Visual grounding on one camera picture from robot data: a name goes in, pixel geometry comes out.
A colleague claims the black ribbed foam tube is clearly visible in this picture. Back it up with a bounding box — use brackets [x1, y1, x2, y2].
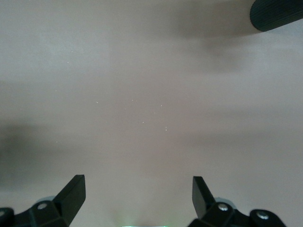
[250, 0, 303, 33]

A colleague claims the brown table cover sheet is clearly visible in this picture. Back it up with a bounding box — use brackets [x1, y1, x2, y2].
[0, 0, 303, 227]

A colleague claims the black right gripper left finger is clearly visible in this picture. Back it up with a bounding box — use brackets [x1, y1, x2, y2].
[0, 175, 86, 227]

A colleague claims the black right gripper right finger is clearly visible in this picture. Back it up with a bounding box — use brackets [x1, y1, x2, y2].
[187, 176, 287, 227]

